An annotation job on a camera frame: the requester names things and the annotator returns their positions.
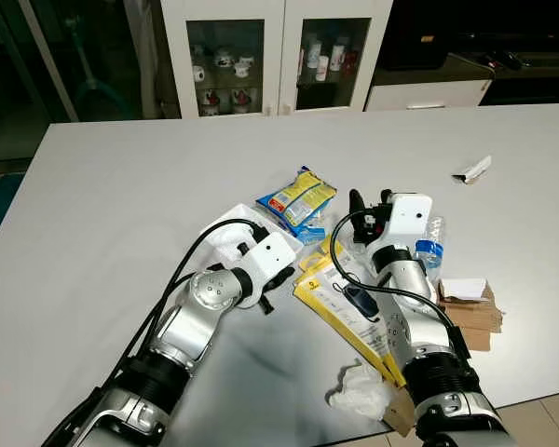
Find white plastic tray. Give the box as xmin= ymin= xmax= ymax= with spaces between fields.
xmin=200 ymin=203 xmax=305 ymax=280

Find small yellow product package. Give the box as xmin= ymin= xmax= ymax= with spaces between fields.
xmin=298 ymin=233 xmax=374 ymax=280

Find clear plastic water bottle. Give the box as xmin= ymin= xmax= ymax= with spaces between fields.
xmin=414 ymin=215 xmax=446 ymax=278

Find blue yellow snack bag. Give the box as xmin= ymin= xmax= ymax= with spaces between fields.
xmin=256 ymin=167 xmax=338 ymax=245

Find large yellow product package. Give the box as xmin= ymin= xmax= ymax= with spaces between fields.
xmin=293 ymin=264 xmax=404 ymax=386

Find small white folded carton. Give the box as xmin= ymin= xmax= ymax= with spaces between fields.
xmin=452 ymin=155 xmax=494 ymax=184

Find white folded paper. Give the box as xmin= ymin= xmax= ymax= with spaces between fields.
xmin=439 ymin=277 xmax=488 ymax=302

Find white low drawer unit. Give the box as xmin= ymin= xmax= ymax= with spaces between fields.
xmin=364 ymin=54 xmax=496 ymax=114

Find brown cardboard pieces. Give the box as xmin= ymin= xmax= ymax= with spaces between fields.
xmin=436 ymin=279 xmax=505 ymax=354

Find crumpled white tissue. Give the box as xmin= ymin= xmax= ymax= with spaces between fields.
xmin=327 ymin=361 xmax=393 ymax=422

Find white glass door cabinet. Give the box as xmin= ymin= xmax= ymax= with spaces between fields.
xmin=160 ymin=0 xmax=393 ymax=118

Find brown paper scrap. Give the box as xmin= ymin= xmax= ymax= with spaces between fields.
xmin=382 ymin=380 xmax=417 ymax=438

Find black remote control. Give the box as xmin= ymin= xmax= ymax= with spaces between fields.
xmin=475 ymin=50 xmax=532 ymax=74

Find black television screen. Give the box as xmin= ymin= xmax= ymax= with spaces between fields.
xmin=380 ymin=0 xmax=559 ymax=72

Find green mop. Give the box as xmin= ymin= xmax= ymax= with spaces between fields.
xmin=69 ymin=14 xmax=124 ymax=105

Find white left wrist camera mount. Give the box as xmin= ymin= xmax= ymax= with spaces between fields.
xmin=238 ymin=232 xmax=297 ymax=309

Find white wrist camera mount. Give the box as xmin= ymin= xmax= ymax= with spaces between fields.
xmin=238 ymin=232 xmax=297 ymax=309
xmin=384 ymin=193 xmax=435 ymax=249

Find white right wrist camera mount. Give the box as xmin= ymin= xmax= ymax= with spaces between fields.
xmin=384 ymin=193 xmax=435 ymax=249

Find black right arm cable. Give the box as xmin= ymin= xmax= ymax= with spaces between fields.
xmin=329 ymin=209 xmax=471 ymax=364

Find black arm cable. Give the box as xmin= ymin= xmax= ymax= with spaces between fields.
xmin=45 ymin=218 xmax=269 ymax=446
xmin=329 ymin=209 xmax=471 ymax=364

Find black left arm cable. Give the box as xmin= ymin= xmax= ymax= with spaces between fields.
xmin=45 ymin=218 xmax=269 ymax=446

